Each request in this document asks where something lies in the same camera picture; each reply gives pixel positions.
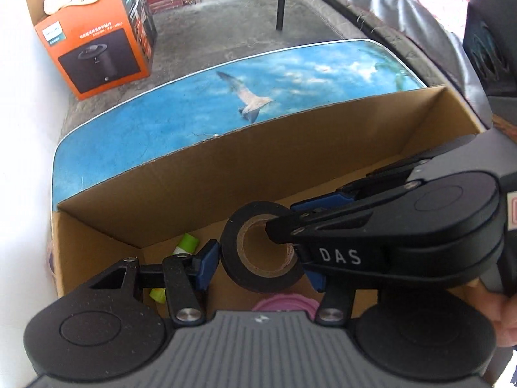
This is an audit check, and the brown cardboard box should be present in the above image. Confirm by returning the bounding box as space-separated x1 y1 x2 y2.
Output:
50 84 491 320

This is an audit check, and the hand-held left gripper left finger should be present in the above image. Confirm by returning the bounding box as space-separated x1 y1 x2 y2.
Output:
89 239 221 326

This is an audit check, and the orange appliance box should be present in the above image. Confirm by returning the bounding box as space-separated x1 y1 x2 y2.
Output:
24 0 159 101

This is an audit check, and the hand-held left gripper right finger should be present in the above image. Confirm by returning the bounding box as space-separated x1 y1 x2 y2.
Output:
297 246 356 326

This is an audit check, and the green lip balm tube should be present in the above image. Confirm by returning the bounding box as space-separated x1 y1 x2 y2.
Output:
149 232 199 304

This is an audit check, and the person's right hand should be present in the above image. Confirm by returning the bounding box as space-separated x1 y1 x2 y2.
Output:
487 291 517 348

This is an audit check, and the grey sofa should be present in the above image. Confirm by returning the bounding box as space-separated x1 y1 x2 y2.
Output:
283 0 469 102

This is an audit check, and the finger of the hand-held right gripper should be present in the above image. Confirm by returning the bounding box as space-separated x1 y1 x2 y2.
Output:
291 135 477 216
264 205 389 248

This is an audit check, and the black tape roll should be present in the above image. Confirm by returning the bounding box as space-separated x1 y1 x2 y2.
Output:
220 201 303 294

